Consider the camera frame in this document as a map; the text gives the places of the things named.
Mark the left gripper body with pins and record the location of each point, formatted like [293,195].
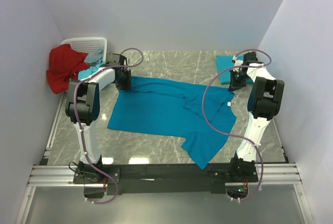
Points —
[125,82]

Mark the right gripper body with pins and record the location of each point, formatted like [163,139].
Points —
[238,79]

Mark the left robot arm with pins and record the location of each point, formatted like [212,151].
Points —
[83,108]

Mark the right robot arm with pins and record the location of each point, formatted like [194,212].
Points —
[264,103]

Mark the folded blue t shirt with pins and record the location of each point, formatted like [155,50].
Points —
[223,62]

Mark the light blue t shirt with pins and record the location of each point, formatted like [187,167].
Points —
[94,60]

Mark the white laundry basket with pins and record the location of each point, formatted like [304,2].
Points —
[87,45]

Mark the red t shirt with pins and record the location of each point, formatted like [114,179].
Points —
[64,66]

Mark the black base beam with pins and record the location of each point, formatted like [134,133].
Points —
[165,178]

